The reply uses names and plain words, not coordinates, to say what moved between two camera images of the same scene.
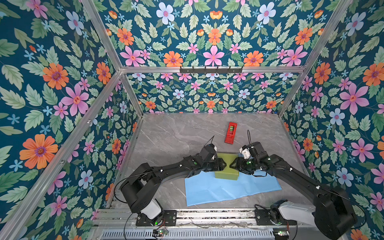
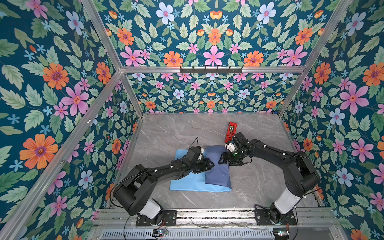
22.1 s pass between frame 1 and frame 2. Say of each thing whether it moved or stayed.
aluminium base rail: stayed
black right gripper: moved
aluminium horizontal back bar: stayed
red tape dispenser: stayed
